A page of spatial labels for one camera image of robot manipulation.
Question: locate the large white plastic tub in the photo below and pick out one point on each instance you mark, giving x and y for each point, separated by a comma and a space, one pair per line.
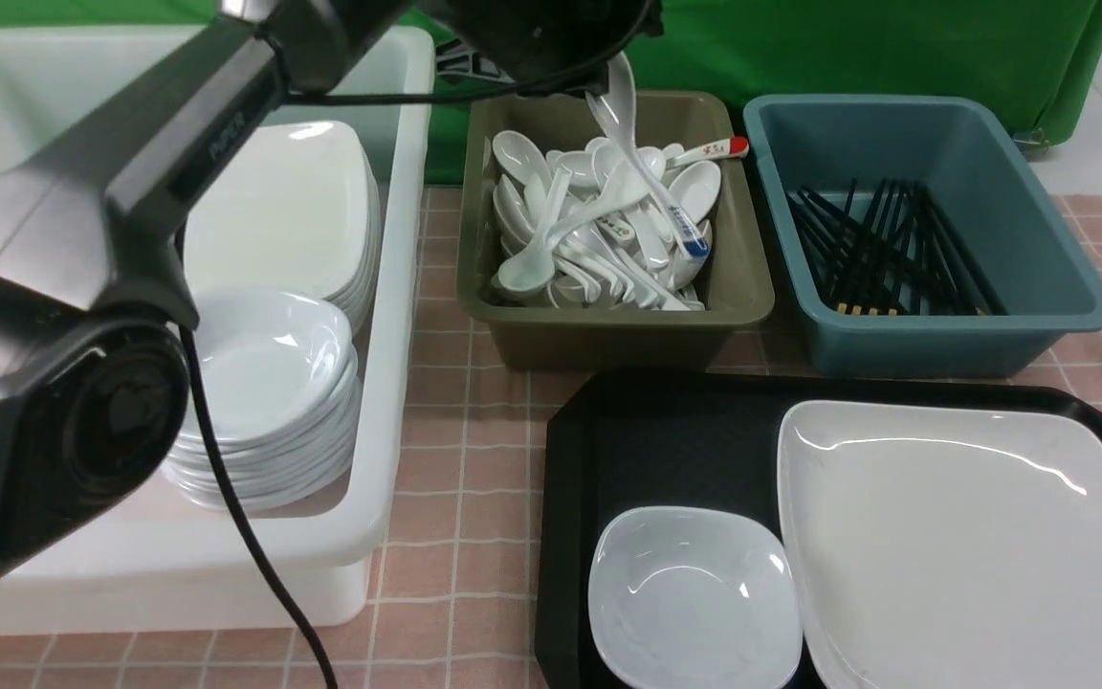
157, 562

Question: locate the large white spoon on pile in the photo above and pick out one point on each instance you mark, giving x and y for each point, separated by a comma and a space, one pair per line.
533, 267

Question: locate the white spoon red handle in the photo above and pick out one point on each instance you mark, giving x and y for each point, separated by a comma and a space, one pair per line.
730, 148

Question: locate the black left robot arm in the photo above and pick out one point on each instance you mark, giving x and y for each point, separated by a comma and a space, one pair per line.
93, 380

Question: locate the stack of white bowls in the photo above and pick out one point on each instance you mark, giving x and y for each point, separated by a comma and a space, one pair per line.
282, 378

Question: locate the black serving tray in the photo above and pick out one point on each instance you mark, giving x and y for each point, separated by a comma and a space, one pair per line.
695, 439

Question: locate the olive green plastic bin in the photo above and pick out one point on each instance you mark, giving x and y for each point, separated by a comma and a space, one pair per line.
735, 284

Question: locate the small white square bowl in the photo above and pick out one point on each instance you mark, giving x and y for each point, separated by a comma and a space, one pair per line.
684, 597

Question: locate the stack of white square plates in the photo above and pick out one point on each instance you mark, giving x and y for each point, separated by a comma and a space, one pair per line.
297, 209

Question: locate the white spoon blue print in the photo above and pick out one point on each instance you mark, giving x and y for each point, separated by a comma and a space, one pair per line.
616, 113

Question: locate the pile of white spoons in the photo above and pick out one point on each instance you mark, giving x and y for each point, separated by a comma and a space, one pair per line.
600, 265

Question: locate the large white square plate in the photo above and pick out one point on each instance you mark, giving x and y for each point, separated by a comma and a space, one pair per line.
944, 548

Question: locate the green backdrop cloth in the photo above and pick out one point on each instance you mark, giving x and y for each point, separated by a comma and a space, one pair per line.
1028, 61

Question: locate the blue plastic bin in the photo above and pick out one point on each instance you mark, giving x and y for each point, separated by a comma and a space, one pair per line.
963, 156

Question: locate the bundle of black chopsticks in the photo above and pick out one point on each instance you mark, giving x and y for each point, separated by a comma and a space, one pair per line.
899, 255

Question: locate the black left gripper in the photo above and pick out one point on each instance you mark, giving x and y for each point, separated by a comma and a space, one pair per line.
538, 47

